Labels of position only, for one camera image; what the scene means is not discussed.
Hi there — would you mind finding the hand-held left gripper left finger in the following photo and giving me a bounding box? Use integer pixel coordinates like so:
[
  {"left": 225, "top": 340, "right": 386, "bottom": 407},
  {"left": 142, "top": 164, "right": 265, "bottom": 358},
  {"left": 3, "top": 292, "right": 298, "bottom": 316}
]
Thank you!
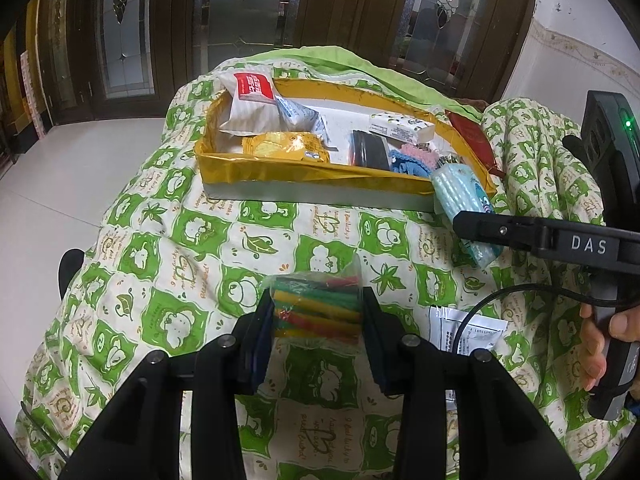
[{"left": 62, "top": 292, "right": 276, "bottom": 480}]

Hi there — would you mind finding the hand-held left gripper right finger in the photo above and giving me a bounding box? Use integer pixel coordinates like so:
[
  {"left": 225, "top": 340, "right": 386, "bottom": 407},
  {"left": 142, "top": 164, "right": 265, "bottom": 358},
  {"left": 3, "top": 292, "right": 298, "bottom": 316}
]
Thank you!
[{"left": 361, "top": 287, "right": 581, "bottom": 480}]

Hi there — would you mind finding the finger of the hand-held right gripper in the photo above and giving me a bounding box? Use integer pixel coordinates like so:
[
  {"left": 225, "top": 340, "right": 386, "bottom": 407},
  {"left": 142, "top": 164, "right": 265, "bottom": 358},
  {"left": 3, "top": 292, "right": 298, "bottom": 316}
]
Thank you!
[{"left": 452, "top": 211, "right": 542, "bottom": 257}]

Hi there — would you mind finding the teal cartoon tissue pack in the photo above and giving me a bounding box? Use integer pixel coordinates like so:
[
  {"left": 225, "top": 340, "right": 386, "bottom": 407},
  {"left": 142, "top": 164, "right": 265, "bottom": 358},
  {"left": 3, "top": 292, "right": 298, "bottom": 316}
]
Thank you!
[{"left": 431, "top": 165, "right": 497, "bottom": 269}]

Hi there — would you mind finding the bag of coloured sticks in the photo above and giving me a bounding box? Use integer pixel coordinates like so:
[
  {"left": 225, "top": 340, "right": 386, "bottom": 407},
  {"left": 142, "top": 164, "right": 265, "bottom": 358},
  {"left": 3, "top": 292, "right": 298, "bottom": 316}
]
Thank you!
[{"left": 270, "top": 274, "right": 362, "bottom": 347}]

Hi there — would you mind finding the white black-text packet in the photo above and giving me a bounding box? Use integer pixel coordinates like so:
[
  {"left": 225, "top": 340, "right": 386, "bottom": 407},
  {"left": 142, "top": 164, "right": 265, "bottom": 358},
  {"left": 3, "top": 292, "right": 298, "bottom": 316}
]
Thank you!
[{"left": 429, "top": 306, "right": 507, "bottom": 357}]

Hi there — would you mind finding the blue fluffy towel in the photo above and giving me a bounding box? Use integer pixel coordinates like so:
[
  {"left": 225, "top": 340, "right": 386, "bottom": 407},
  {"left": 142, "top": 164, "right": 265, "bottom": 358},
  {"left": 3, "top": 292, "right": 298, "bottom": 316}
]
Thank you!
[{"left": 387, "top": 149, "right": 432, "bottom": 177}]

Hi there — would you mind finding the pink fluffy cloth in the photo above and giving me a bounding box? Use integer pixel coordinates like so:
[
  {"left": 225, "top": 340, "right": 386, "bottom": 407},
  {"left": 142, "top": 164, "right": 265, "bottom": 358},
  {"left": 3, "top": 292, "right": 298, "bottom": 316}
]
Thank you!
[{"left": 400, "top": 142, "right": 434, "bottom": 162}]

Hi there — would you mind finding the lemon print tissue pack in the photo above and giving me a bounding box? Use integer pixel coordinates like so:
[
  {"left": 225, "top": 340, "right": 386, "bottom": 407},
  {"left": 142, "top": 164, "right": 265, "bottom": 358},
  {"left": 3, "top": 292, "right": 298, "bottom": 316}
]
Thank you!
[{"left": 369, "top": 111, "right": 436, "bottom": 145}]

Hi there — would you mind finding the dark blue packet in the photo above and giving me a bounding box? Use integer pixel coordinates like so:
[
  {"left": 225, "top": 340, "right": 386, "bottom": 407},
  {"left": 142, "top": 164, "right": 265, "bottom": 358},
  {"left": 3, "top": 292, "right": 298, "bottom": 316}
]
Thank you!
[{"left": 348, "top": 130, "right": 391, "bottom": 170}]

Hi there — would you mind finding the yellow-edged white box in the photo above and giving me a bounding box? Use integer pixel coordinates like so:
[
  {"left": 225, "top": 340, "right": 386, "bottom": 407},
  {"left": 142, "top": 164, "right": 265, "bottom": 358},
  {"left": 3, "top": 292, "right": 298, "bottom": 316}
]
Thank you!
[{"left": 195, "top": 77, "right": 498, "bottom": 213}]

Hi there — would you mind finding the yellow snack packet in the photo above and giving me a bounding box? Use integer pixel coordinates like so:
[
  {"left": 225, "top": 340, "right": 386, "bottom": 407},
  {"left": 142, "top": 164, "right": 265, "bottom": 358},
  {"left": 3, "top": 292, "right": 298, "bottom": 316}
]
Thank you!
[{"left": 242, "top": 131, "right": 332, "bottom": 164}]

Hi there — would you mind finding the white blue-print packet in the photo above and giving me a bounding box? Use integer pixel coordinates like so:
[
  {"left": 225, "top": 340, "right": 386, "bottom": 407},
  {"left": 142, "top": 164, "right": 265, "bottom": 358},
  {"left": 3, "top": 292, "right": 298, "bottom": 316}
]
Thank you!
[{"left": 275, "top": 97, "right": 327, "bottom": 137}]

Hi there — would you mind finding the white red-label packet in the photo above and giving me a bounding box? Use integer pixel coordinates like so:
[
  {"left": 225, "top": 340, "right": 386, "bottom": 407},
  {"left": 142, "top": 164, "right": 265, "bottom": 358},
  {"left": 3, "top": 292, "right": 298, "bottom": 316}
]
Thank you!
[{"left": 215, "top": 71, "right": 279, "bottom": 137}]

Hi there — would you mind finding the person's right hand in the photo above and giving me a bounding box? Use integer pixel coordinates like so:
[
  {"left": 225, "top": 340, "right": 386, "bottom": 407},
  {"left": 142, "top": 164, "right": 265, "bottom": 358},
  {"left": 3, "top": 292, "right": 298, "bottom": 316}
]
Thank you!
[{"left": 580, "top": 303, "right": 640, "bottom": 392}]

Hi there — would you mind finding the red foil packet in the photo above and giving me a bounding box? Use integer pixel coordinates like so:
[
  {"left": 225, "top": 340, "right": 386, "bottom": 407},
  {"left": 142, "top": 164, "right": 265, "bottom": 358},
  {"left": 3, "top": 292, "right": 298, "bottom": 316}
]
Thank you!
[{"left": 446, "top": 110, "right": 502, "bottom": 179}]

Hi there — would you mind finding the green printed blanket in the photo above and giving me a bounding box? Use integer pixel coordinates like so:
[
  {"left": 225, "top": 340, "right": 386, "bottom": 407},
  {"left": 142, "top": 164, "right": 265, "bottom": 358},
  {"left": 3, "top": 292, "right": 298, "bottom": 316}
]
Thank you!
[{"left": 12, "top": 45, "right": 640, "bottom": 480}]

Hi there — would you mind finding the black seat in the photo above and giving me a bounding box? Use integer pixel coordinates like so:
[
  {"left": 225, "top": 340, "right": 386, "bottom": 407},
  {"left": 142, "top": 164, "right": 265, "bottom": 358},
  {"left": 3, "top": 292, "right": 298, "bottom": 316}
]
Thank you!
[{"left": 59, "top": 248, "right": 89, "bottom": 297}]

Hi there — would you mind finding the wooden glass folding door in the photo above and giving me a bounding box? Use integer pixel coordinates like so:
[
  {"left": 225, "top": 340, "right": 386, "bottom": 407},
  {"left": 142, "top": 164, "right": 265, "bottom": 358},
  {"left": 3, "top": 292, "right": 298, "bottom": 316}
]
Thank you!
[{"left": 65, "top": 0, "right": 544, "bottom": 122}]

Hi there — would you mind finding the black cable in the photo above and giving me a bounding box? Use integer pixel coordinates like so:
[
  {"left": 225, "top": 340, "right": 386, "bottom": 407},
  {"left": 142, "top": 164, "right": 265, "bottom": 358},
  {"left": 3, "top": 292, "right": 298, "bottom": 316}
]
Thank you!
[{"left": 452, "top": 284, "right": 640, "bottom": 357}]

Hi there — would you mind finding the golden frame cabinet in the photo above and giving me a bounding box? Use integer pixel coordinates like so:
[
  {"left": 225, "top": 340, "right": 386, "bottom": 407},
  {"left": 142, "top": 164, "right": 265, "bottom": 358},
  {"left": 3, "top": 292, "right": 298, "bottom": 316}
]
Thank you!
[{"left": 0, "top": 0, "right": 67, "bottom": 142}]

